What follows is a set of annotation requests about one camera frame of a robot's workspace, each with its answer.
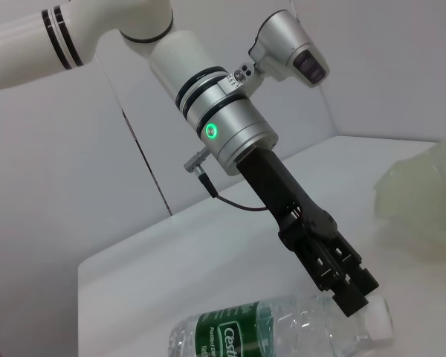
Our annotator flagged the green glass fruit plate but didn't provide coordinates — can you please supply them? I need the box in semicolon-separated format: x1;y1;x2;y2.
373;137;446;261

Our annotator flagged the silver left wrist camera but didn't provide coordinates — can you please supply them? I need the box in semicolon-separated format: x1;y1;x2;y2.
248;9;331;89

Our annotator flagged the clear green-label water bottle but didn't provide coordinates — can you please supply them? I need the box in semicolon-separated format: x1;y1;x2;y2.
168;295;395;357

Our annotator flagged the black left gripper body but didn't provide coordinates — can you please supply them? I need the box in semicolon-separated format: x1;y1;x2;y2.
239;147;337;235

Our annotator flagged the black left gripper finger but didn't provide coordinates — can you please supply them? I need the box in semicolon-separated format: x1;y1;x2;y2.
278;222;369;318
311;219;379;298

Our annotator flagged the left arm cable with plugs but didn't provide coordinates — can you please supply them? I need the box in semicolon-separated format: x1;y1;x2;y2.
183;147;274;213

